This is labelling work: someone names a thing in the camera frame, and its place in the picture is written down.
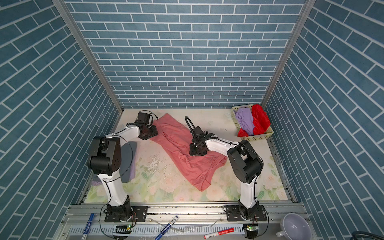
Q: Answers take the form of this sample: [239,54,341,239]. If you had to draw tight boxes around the blue marker pen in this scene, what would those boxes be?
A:
[81,213,95,240]
[155,216,179,240]

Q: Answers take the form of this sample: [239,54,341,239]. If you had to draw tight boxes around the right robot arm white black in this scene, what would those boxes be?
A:
[185,116,268,221]

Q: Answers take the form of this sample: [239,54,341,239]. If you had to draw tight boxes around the white cup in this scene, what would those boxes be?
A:
[276,213,312,240]

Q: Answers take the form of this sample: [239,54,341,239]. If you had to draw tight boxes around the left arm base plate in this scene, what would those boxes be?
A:
[103,205,148,223]

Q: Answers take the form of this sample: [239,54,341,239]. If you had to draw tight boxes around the blue marker pen centre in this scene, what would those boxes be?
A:
[155,216,179,240]

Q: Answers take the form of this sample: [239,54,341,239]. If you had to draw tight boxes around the red t shirt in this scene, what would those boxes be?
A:
[244,105,271,137]

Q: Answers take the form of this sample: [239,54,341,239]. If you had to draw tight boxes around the blue marker pen left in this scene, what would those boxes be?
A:
[81,213,95,240]

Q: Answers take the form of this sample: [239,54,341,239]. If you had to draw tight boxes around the pink t shirt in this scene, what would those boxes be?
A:
[151,114,228,192]

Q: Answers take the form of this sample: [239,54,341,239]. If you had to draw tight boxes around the black cable bottom right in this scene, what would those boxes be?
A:
[351,230,384,240]

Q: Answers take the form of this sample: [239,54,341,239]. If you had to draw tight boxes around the red marker pen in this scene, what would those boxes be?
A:
[204,228,235,240]

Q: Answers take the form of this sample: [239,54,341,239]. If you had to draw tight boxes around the light green perforated plastic basket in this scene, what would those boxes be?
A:
[231,105,274,142]

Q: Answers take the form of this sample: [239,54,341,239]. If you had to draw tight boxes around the folded dark grey t shirt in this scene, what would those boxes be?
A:
[89,142,137,183]

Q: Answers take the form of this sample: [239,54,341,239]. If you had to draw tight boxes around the white slotted cable duct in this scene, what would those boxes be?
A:
[68,223,247,238]

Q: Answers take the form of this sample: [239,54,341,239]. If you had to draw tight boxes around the aluminium mounting rail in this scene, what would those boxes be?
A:
[53,201,309,240]

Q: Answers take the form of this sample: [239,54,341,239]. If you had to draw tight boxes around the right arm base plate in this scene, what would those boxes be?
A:
[223,203,268,222]

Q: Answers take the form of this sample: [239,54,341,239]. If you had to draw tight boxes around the metal tweezers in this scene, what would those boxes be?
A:
[149,216,223,233]

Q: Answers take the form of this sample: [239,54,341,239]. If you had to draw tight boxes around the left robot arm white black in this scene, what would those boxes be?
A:
[87,110,158,222]

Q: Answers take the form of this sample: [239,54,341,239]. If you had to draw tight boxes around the lavender t shirt in basket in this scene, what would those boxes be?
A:
[235,108,255,137]

